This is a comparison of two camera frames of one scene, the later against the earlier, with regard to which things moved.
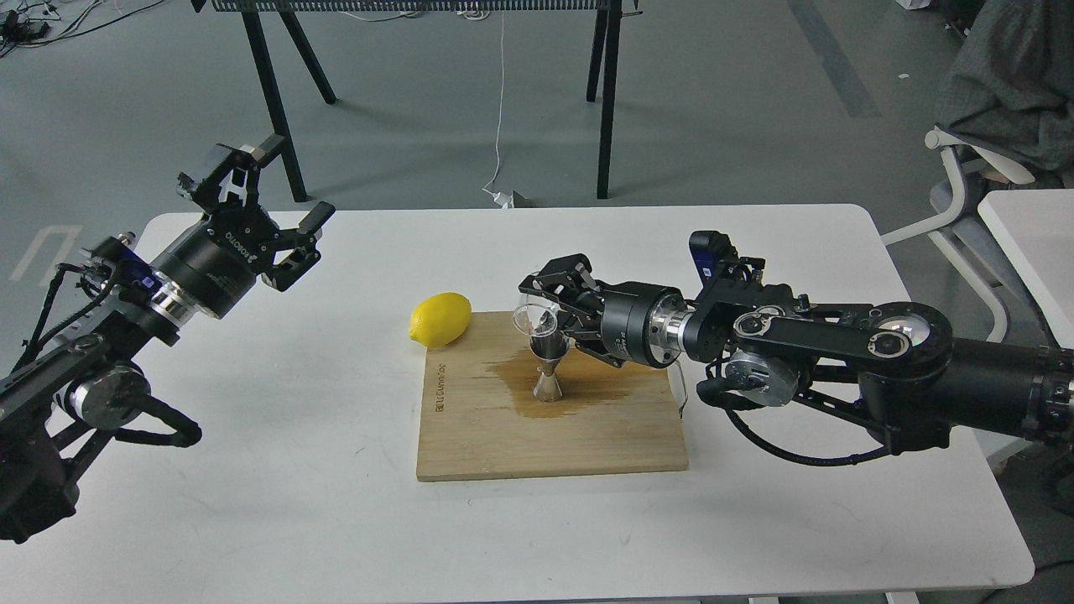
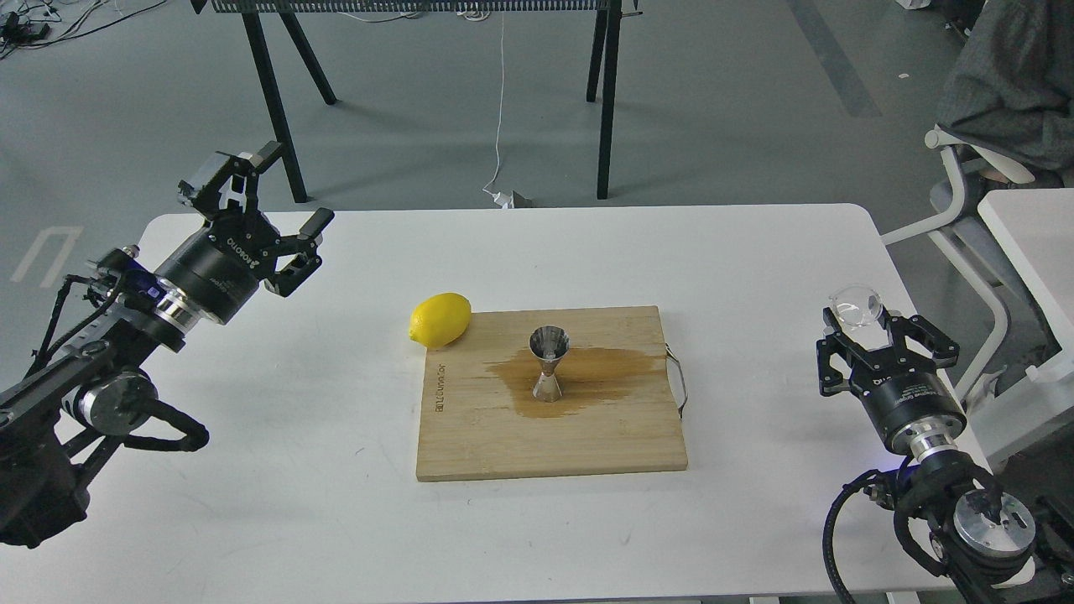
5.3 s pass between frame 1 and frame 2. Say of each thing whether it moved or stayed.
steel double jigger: stayed
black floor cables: stayed
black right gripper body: moved
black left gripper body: stayed
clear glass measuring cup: moved
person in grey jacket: stayed
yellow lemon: stayed
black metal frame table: stayed
